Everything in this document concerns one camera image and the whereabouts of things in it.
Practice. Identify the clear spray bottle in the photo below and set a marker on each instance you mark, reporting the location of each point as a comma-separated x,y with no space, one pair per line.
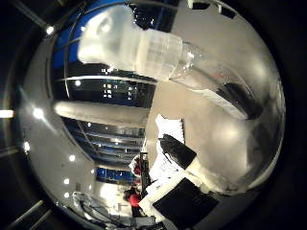
156,54

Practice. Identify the person in red top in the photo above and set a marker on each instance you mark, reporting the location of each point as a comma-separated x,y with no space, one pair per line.
134,199

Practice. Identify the blue wall screen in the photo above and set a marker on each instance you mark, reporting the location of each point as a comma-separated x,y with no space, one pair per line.
113,175

